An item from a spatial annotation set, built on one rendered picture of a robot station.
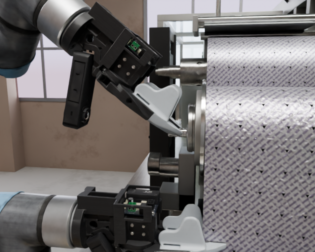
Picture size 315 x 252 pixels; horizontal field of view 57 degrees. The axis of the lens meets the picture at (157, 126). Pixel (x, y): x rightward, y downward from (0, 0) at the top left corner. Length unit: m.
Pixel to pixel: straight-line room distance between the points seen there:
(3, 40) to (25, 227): 0.28
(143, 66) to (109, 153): 3.66
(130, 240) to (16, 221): 0.17
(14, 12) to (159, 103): 0.24
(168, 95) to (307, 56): 0.34
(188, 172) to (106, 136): 3.54
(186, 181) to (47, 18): 0.32
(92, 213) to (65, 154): 3.87
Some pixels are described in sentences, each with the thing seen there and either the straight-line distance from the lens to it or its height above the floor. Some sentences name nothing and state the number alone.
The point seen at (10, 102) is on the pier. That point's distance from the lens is 4.31.
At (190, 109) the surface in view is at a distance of 0.42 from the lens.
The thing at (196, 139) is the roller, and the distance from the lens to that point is 0.40.
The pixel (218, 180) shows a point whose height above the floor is 1.19.
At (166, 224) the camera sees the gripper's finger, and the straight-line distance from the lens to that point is 0.46.
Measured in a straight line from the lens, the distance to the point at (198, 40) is 1.42.
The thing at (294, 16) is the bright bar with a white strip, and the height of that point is 1.45.
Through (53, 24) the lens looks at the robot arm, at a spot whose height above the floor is 1.40.
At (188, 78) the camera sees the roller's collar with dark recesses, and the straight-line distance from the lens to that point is 0.66.
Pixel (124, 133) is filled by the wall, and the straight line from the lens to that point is 3.92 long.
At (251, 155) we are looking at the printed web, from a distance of 0.40.
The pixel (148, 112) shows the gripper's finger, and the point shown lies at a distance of 0.40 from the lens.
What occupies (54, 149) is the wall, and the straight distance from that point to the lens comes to 4.35.
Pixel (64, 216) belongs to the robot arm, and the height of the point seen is 1.13.
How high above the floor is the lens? 1.33
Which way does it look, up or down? 10 degrees down
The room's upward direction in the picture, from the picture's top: straight up
